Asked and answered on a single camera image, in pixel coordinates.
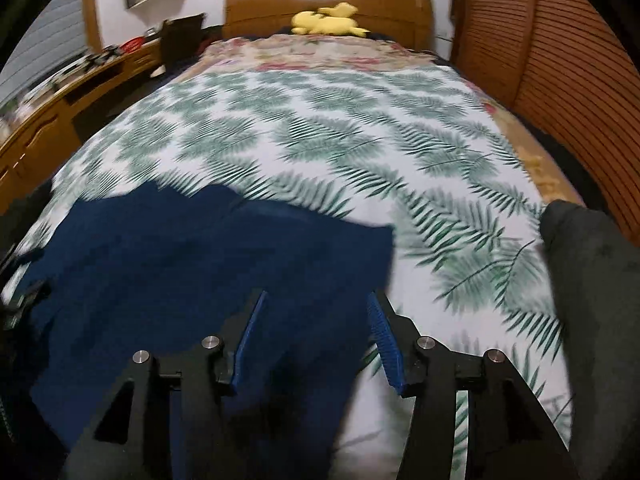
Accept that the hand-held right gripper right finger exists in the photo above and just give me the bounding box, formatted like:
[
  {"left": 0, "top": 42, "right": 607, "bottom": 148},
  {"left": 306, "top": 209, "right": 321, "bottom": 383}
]
[{"left": 367, "top": 291, "right": 584, "bottom": 480}]

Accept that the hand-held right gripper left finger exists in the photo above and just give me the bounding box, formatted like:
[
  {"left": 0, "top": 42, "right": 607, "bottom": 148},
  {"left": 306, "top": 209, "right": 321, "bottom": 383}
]
[{"left": 60, "top": 289, "right": 270, "bottom": 480}]

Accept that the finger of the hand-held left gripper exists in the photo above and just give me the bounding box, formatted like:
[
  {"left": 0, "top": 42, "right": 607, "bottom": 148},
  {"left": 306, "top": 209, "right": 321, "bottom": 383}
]
[{"left": 0, "top": 280, "right": 52, "bottom": 332}]

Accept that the navy blue suit jacket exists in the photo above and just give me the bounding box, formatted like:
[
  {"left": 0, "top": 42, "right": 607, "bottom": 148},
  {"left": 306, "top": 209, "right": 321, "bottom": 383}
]
[{"left": 10, "top": 184, "right": 397, "bottom": 480}]

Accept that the wooden desk cabinet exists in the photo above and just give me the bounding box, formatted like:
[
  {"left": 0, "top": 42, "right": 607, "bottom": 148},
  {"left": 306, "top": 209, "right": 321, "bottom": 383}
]
[{"left": 0, "top": 40, "right": 167, "bottom": 213}]

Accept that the grey window blind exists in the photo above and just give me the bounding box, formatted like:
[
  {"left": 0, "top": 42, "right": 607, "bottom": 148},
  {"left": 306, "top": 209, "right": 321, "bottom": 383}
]
[{"left": 0, "top": 0, "right": 92, "bottom": 113}]

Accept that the leaf print bedsheet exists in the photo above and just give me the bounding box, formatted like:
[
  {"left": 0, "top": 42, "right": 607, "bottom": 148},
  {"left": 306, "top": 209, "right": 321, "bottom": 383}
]
[{"left": 0, "top": 67, "right": 577, "bottom": 480}]

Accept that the dark grey cloth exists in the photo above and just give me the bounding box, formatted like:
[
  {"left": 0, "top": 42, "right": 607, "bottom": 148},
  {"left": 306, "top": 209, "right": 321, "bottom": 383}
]
[{"left": 539, "top": 200, "right": 640, "bottom": 480}]

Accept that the black chair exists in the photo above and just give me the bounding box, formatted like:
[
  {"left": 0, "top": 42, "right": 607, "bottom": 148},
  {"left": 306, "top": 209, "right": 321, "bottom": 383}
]
[{"left": 160, "top": 13, "right": 209, "bottom": 69}]

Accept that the floral blanket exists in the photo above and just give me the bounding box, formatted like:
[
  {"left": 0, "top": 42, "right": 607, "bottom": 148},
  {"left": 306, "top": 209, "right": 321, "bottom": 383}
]
[{"left": 172, "top": 33, "right": 501, "bottom": 111}]

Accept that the wooden louvred wardrobe door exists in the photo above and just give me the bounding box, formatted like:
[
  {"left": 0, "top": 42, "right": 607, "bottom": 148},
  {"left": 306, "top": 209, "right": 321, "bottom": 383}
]
[{"left": 449, "top": 0, "right": 640, "bottom": 247}]

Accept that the yellow plush toy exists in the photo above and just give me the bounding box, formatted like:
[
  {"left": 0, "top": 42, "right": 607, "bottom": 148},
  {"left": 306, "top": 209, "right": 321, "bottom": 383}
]
[{"left": 290, "top": 2, "right": 371, "bottom": 39}]

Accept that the wooden headboard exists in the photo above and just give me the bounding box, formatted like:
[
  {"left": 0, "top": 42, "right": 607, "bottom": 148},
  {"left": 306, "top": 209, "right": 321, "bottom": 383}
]
[{"left": 222, "top": 0, "right": 434, "bottom": 54}]

